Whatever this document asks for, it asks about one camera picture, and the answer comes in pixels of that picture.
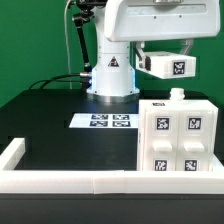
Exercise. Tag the white U-shaped fence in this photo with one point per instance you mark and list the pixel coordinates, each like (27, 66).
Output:
(103, 182)

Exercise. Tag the white base tag plate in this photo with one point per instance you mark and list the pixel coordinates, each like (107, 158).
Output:
(104, 121)

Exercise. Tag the white cabinet door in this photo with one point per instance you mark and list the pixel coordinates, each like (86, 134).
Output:
(193, 142)
(161, 139)

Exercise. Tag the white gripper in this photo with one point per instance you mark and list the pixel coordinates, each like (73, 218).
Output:
(149, 20)

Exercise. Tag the small white cabinet top block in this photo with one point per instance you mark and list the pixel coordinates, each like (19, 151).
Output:
(167, 65)

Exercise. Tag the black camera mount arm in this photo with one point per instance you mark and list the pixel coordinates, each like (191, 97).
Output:
(85, 15)

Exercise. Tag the white cabinet body box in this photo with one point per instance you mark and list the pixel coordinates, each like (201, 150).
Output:
(179, 104)

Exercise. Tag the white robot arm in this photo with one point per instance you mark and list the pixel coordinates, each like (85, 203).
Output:
(113, 77)

